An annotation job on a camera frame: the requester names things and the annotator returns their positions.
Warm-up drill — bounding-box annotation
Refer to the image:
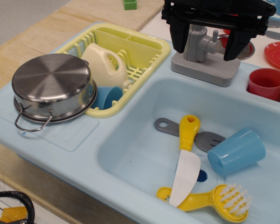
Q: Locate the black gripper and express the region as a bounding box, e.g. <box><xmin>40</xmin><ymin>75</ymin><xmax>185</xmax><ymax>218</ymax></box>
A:
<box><xmin>161</xmin><ymin>0</ymin><xmax>276</xmax><ymax>61</ymax></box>

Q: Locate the grey faucet lever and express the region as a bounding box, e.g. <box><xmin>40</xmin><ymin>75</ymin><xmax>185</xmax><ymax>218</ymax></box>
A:
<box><xmin>206</xmin><ymin>30</ymin><xmax>221</xmax><ymax>54</ymax></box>

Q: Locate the grey toy faucet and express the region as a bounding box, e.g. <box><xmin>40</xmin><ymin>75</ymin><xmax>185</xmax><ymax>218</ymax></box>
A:
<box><xmin>171</xmin><ymin>25</ymin><xmax>240</xmax><ymax>87</ymax></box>

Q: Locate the metal bowl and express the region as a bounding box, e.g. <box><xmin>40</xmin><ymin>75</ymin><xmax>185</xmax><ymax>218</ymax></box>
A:
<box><xmin>218</xmin><ymin>34</ymin><xmax>255</xmax><ymax>60</ymax></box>

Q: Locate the grey plastic utensil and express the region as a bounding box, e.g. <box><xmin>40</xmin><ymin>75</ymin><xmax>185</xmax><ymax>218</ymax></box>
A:
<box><xmin>265</xmin><ymin>30</ymin><xmax>280</xmax><ymax>40</ymax></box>

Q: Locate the yellow dish rack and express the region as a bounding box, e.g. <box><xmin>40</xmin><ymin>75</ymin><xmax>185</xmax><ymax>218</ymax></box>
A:
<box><xmin>53</xmin><ymin>23</ymin><xmax>171</xmax><ymax>118</ymax></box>

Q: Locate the red plastic plate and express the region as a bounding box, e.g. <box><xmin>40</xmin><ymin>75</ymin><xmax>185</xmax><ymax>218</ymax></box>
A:
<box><xmin>264</xmin><ymin>42</ymin><xmax>280</xmax><ymax>68</ymax></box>

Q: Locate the red plastic cup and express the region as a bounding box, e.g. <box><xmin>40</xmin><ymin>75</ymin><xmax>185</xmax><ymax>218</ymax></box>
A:
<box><xmin>247</xmin><ymin>68</ymin><xmax>280</xmax><ymax>101</ymax></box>

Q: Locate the green plastic block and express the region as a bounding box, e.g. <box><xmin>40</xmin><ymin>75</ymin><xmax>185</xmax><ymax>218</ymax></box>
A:
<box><xmin>123</xmin><ymin>0</ymin><xmax>138</xmax><ymax>10</ymax></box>

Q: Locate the grey toy spatula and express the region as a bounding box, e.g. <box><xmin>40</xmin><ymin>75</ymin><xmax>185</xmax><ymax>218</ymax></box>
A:
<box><xmin>154</xmin><ymin>118</ymin><xmax>226</xmax><ymax>152</ymax></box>

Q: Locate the cream toy detergent jug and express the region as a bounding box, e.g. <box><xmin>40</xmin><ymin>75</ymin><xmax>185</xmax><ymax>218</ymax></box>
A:
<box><xmin>81</xmin><ymin>43</ymin><xmax>132</xmax><ymax>89</ymax></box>

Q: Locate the blue plastic cup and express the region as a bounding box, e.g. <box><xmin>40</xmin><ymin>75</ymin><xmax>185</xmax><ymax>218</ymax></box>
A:
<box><xmin>207</xmin><ymin>128</ymin><xmax>266</xmax><ymax>175</ymax></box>

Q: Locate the blue cup in rack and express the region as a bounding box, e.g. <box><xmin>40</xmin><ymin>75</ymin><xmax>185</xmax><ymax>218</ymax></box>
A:
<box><xmin>91</xmin><ymin>86</ymin><xmax>123</xmax><ymax>110</ymax></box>

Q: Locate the light blue toy sink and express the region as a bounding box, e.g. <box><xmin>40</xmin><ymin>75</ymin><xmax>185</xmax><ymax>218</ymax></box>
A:
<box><xmin>0</xmin><ymin>27</ymin><xmax>280</xmax><ymax>224</ymax></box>

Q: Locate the stainless steel pot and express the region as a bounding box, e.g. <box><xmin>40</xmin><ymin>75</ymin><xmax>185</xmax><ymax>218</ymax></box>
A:
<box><xmin>12</xmin><ymin>54</ymin><xmax>98</xmax><ymax>131</ymax></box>

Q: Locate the yellow dish brush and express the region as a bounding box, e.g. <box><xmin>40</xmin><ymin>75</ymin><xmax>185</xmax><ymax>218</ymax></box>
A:
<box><xmin>156</xmin><ymin>183</ymin><xmax>252</xmax><ymax>223</ymax></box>

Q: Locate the yellow object bottom left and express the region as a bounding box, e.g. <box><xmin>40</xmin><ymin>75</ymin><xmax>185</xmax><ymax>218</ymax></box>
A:
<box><xmin>0</xmin><ymin>206</ymin><xmax>28</xmax><ymax>223</ymax></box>

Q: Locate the yellow handled toy knife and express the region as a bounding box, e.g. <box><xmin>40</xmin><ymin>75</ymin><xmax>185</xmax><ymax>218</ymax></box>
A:
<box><xmin>169</xmin><ymin>115</ymin><xmax>201</xmax><ymax>207</ymax></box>

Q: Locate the black cable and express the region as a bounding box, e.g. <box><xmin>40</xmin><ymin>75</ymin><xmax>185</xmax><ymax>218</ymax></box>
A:
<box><xmin>0</xmin><ymin>191</ymin><xmax>35</xmax><ymax>224</ymax></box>

